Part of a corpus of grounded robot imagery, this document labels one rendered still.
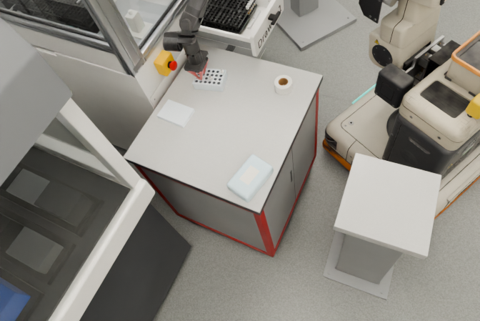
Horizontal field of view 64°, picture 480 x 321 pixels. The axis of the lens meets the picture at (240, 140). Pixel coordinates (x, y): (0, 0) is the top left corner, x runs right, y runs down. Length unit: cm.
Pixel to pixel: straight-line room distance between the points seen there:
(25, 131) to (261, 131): 85
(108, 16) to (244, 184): 70
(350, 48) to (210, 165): 159
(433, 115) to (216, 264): 125
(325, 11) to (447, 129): 167
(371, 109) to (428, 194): 82
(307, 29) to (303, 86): 128
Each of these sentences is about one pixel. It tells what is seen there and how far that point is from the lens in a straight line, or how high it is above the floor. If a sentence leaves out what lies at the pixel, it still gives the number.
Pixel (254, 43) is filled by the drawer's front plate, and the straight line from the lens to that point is 154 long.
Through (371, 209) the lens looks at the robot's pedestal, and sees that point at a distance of 133.
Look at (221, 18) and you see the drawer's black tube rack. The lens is 167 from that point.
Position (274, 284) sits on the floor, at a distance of 202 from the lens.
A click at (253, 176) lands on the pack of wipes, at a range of 132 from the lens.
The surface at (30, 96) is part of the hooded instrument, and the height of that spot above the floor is 145.
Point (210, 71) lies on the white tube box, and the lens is 162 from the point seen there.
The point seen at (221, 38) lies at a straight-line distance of 164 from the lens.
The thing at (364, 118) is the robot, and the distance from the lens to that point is 206.
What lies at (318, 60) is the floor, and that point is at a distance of 266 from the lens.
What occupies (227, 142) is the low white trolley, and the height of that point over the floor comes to 76.
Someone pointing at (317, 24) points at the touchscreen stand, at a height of 4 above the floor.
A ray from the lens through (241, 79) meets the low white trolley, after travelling 161.
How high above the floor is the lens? 199
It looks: 58 degrees down
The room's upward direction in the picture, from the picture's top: 17 degrees counter-clockwise
